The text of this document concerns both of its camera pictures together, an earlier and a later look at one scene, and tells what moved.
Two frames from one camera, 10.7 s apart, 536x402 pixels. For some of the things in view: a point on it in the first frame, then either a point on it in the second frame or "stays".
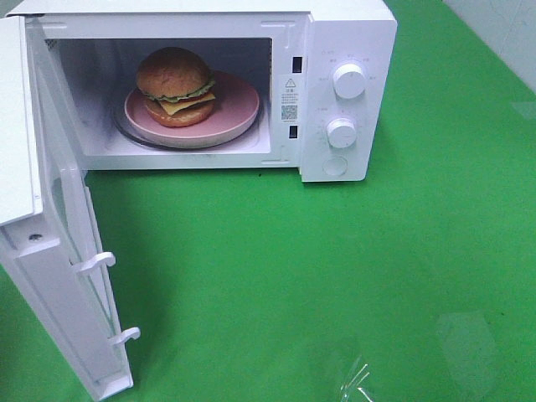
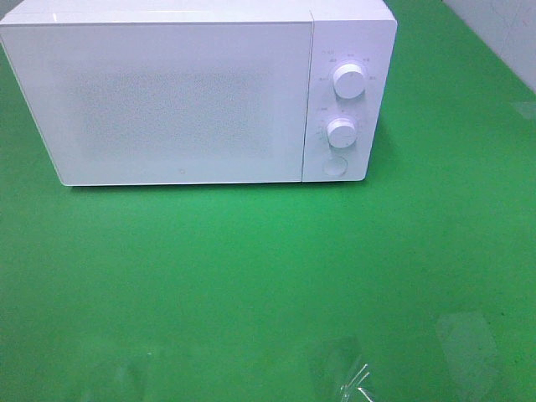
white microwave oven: [306, 85] stays
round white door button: [336, 166] stays
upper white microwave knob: [349, 80] stays
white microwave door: [50, 234] -> [152, 101]
